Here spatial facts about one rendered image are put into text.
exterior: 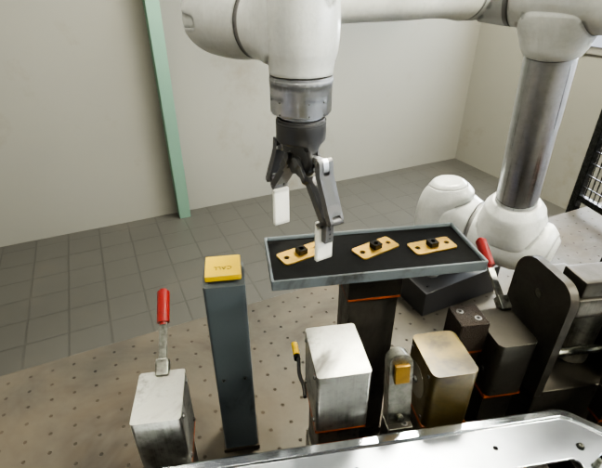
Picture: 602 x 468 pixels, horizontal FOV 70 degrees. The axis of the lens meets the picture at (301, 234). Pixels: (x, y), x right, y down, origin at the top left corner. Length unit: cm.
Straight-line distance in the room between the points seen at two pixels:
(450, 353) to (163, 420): 43
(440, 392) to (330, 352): 18
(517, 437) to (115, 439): 81
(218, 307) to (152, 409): 19
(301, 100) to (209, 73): 267
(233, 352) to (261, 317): 51
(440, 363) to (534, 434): 17
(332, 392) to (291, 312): 72
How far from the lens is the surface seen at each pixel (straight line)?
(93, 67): 315
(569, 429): 81
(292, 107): 61
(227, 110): 334
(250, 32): 63
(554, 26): 100
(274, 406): 111
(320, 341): 66
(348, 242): 79
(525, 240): 124
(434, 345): 73
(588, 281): 77
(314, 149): 64
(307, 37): 59
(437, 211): 130
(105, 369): 128
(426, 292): 133
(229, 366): 85
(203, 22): 71
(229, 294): 74
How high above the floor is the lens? 158
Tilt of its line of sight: 31 degrees down
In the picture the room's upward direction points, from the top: straight up
